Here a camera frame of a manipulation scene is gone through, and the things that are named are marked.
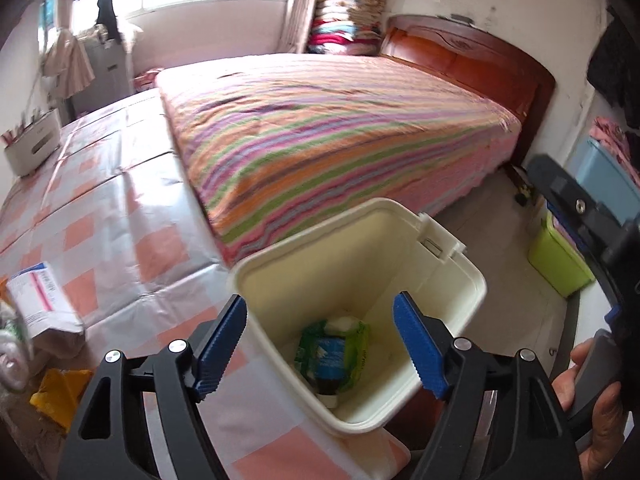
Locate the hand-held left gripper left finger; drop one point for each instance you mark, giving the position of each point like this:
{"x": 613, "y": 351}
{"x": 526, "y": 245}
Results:
{"x": 222, "y": 345}

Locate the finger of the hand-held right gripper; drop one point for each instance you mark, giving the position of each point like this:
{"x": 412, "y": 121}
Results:
{"x": 575, "y": 200}

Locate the pink curtain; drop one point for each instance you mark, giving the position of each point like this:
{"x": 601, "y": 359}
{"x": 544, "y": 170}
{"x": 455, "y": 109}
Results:
{"x": 300, "y": 15}

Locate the beige hanging cloth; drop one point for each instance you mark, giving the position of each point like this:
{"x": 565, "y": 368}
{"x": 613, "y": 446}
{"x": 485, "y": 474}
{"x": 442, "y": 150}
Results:
{"x": 70, "y": 65}

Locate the green snack packet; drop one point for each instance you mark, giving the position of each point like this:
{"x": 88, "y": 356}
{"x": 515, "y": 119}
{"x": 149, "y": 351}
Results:
{"x": 357, "y": 347}

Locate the black hanging garment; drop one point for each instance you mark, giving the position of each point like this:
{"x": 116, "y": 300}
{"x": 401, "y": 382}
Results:
{"x": 106, "y": 10}

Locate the person's right hand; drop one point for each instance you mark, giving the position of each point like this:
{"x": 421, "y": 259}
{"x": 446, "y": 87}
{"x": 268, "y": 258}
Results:
{"x": 607, "y": 425}

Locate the stack of folded blankets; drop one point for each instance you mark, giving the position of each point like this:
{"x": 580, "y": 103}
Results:
{"x": 345, "y": 15}

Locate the red wooden headboard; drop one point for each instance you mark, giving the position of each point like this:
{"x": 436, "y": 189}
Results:
{"x": 475, "y": 70}

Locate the white cardboard box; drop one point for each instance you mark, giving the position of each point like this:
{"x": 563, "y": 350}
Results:
{"x": 40, "y": 295}

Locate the white storage container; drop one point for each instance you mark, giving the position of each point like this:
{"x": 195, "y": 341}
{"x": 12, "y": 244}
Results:
{"x": 35, "y": 145}

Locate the bundle of red-tipped sticks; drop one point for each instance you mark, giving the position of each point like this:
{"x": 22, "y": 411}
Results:
{"x": 20, "y": 130}

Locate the bed with striped cover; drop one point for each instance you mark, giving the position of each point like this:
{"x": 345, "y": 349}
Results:
{"x": 325, "y": 135}

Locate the dark hanging jacket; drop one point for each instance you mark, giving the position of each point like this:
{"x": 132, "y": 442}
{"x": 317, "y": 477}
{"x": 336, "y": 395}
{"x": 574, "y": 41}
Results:
{"x": 620, "y": 70}

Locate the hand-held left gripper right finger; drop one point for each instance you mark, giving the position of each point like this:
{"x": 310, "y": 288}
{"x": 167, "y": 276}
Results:
{"x": 417, "y": 345}

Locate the crumpled white plastic bag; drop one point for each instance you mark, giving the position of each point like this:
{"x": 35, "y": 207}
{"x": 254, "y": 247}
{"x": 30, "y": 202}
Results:
{"x": 12, "y": 360}

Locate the dark brown bottle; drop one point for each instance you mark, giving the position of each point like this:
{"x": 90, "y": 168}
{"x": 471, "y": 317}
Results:
{"x": 327, "y": 389}

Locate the white crumpled tissue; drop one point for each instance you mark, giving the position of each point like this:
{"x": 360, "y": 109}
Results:
{"x": 342, "y": 324}

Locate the pink patterned cloth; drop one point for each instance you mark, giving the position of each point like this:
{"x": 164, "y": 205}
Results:
{"x": 612, "y": 135}

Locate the red patterned cloth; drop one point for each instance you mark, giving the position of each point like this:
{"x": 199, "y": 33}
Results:
{"x": 147, "y": 80}

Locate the cream plastic trash bin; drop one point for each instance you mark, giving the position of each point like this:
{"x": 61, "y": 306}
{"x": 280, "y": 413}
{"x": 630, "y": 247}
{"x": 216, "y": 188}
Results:
{"x": 380, "y": 240}

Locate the green plastic bin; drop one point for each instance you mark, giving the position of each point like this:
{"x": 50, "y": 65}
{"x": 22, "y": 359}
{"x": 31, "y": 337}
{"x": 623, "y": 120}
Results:
{"x": 555, "y": 260}

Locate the yellow orange wrapper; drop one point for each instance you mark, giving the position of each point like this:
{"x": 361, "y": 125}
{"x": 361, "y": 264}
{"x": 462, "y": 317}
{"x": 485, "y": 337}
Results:
{"x": 57, "y": 395}

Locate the grey cabinet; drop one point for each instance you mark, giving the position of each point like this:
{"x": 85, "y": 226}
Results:
{"x": 105, "y": 65}

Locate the blue plastic bin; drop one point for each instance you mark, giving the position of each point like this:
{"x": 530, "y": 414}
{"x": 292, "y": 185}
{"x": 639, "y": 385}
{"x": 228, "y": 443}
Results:
{"x": 605, "y": 175}

